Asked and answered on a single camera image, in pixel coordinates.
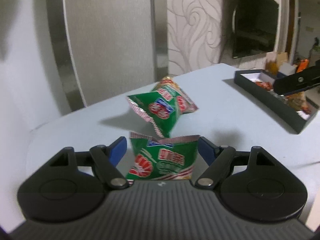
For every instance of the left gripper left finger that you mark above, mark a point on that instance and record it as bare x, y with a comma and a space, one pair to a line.
105, 160

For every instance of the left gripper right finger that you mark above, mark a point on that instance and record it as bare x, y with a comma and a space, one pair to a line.
218, 159

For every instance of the green prawn cracker bag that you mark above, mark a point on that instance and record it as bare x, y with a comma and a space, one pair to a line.
162, 106
162, 159

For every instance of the clear tan biscuit packet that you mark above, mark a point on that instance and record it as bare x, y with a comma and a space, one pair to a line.
298, 102

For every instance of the orange snack packet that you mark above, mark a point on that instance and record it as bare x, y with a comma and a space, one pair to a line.
265, 85

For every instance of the orange toy object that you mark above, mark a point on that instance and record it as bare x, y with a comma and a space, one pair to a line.
303, 64

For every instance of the black shallow cardboard box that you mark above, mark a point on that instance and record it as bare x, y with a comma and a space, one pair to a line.
297, 120

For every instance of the black wall television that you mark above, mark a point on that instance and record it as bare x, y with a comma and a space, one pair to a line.
255, 27

